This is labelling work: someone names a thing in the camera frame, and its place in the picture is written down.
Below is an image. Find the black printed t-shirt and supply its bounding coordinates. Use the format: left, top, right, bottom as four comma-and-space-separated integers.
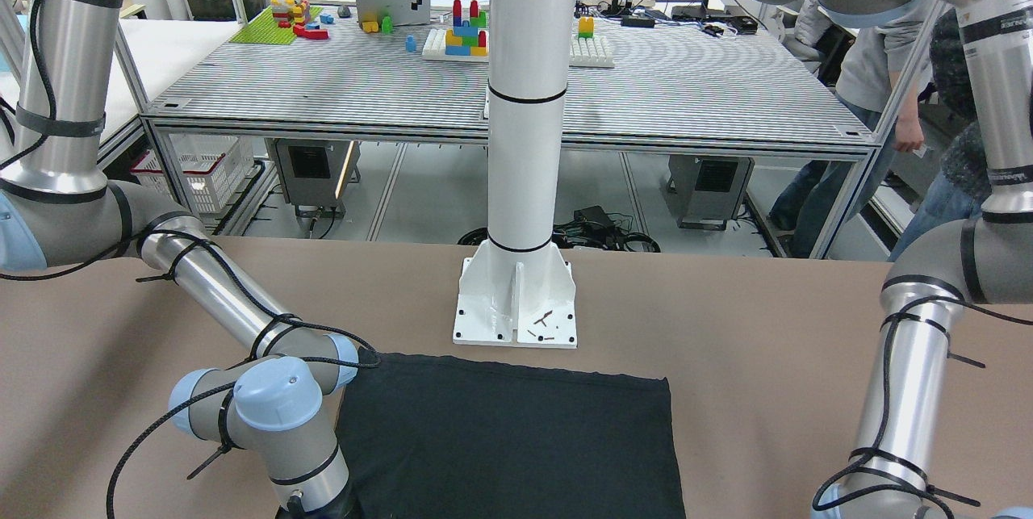
337, 354, 686, 518

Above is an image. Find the green lego baseplate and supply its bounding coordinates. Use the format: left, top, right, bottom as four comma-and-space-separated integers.
228, 6, 328, 45

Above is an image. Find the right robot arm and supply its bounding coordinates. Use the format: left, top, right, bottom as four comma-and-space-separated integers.
2, 0, 359, 518

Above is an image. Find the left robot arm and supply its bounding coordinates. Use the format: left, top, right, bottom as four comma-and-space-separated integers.
811, 0, 1032, 518

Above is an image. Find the white plastic crate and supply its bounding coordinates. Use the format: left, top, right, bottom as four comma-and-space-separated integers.
170, 134, 254, 214

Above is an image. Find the white lego baseplate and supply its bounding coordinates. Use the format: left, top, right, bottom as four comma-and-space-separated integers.
569, 35, 616, 68

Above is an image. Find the standing person in grey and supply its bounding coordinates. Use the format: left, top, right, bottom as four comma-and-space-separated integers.
768, 0, 936, 258

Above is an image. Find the yellow lego block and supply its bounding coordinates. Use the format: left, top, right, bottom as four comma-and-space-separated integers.
578, 16, 595, 40

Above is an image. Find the striped workbench table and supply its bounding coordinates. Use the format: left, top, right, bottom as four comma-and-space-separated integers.
143, 19, 879, 257

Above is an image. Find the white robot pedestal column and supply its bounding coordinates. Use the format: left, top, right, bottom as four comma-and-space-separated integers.
453, 0, 578, 349

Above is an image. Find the grey control box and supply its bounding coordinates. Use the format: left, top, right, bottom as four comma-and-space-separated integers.
667, 154, 754, 231
265, 139, 359, 219

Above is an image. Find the colourful lego block stack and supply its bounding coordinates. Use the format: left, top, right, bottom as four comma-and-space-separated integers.
444, 0, 488, 60

